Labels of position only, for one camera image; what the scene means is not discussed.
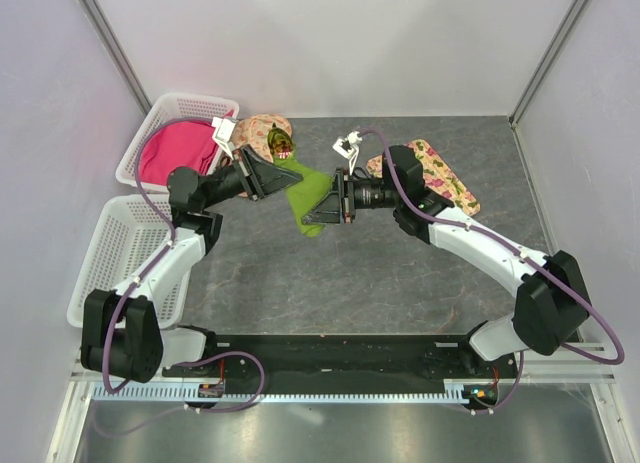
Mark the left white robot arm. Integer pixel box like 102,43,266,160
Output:
80,143,303,393

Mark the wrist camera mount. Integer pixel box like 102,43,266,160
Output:
332,131,363,175
211,116,237,157

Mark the green paper napkin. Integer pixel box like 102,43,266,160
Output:
274,151,332,238

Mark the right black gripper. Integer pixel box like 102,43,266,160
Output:
303,168,401,226

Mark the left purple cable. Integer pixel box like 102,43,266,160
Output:
89,116,266,438

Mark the iridescent gold spoon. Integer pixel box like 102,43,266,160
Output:
267,124,295,160

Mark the floral rectangular tray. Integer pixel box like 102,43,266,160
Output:
357,139,481,217

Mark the purple cable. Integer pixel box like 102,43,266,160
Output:
89,116,266,438
357,128,626,418

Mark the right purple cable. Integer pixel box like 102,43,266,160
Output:
357,128,626,418

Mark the white slotted cable duct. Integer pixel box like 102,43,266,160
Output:
91,382,497,404

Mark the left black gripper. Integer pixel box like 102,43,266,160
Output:
201,144,302,209

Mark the empty white plastic basket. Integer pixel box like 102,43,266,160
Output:
67,194,205,330

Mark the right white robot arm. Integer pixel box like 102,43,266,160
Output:
302,146,589,377

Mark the floral fabric pouch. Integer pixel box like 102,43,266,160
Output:
218,114,293,168

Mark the pink cloth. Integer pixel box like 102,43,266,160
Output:
134,118,222,187

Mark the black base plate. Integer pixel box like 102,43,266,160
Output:
160,333,516,399

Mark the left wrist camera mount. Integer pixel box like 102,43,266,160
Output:
211,116,237,157

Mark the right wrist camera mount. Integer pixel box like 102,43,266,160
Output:
332,131,363,175

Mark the white basket with pink cloth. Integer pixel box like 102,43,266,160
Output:
115,92,239,193

